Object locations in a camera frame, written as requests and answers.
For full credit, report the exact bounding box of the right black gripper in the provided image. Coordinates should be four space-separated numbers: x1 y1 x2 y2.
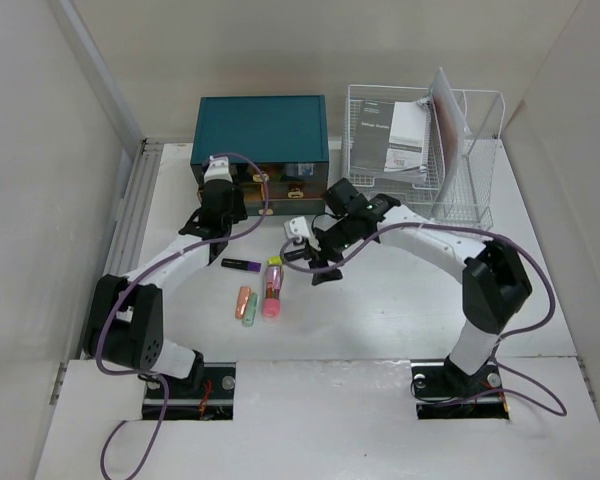
304 216 358 286

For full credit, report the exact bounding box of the pink glue stick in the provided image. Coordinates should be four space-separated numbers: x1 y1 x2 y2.
262 264 284 319

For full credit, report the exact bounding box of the black purple marker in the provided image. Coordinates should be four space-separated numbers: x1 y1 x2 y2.
221 258 262 273

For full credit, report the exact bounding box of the orange highlighter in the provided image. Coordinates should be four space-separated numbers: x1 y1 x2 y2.
235 286 252 320

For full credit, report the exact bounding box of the green highlighter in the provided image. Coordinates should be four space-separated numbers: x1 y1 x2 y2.
241 292 258 327

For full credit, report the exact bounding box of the grey setup guide booklet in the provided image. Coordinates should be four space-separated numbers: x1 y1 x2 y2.
349 98 432 184

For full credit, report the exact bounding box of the clear mesh zip pouch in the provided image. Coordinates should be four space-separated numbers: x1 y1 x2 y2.
429 67 470 203

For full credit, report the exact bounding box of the blue cleaning gel jar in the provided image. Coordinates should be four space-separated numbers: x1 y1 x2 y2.
296 163 314 177

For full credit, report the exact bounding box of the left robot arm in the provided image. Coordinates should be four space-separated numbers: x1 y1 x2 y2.
83 176 247 397

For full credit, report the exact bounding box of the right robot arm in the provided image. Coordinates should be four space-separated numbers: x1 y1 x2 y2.
309 179 532 397

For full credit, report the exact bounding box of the black yellow highlighter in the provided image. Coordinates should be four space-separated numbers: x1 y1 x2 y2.
267 249 310 266

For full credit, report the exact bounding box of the teal drawer organizer box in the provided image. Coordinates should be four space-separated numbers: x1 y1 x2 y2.
190 95 330 216

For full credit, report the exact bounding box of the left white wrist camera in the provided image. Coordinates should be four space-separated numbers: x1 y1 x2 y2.
204 156 233 183

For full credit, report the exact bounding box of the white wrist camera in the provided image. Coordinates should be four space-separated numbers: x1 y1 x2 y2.
284 216 313 241
204 156 233 183

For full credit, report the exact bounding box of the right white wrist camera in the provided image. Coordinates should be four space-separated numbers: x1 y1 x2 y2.
284 216 313 241

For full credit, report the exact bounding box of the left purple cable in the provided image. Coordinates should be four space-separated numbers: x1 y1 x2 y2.
94 152 274 474

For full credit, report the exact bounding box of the aluminium frame rail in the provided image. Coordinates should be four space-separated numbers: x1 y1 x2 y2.
49 137 164 404

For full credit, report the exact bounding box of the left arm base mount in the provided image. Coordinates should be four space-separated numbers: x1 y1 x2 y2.
164 363 237 421

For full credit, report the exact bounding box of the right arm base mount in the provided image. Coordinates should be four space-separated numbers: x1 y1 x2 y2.
410 360 509 420

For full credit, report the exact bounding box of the white wire file rack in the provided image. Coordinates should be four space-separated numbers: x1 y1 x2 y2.
340 84 505 230

